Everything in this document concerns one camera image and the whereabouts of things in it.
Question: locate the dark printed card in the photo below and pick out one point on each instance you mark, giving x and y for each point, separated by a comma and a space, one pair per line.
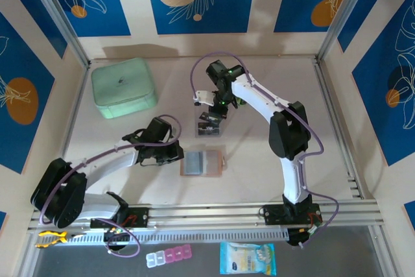
205, 116

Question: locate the dark VIP card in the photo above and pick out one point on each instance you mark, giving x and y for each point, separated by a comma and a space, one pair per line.
209, 128

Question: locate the pink leather card holder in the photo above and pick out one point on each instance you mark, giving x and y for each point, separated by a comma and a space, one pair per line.
214, 163

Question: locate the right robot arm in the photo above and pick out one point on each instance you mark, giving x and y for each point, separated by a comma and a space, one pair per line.
253, 92

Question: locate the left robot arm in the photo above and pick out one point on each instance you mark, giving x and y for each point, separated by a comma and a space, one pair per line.
107, 160

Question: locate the green battery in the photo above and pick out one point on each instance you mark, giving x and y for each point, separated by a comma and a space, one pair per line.
242, 103

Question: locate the mint green zip case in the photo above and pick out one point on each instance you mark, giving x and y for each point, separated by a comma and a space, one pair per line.
120, 85

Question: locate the pink white pill organizer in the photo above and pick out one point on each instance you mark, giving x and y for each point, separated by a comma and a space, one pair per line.
168, 255

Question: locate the blue snack packet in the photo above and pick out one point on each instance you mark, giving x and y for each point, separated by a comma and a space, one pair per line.
248, 258

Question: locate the yellow black pliers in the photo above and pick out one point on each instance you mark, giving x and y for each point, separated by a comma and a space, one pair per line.
52, 238

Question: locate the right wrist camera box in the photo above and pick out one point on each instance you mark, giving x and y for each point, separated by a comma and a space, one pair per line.
203, 98

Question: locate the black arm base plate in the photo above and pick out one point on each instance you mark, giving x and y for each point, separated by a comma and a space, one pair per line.
275, 215
139, 217

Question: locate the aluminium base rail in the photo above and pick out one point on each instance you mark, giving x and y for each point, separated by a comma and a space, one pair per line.
207, 217

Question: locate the black under-rail bracket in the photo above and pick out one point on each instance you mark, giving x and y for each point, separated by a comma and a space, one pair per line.
116, 239
296, 238

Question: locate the aluminium side rail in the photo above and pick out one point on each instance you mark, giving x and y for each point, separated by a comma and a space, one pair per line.
323, 79

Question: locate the aluminium frame post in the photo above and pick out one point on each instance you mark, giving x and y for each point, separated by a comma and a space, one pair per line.
342, 14
58, 14

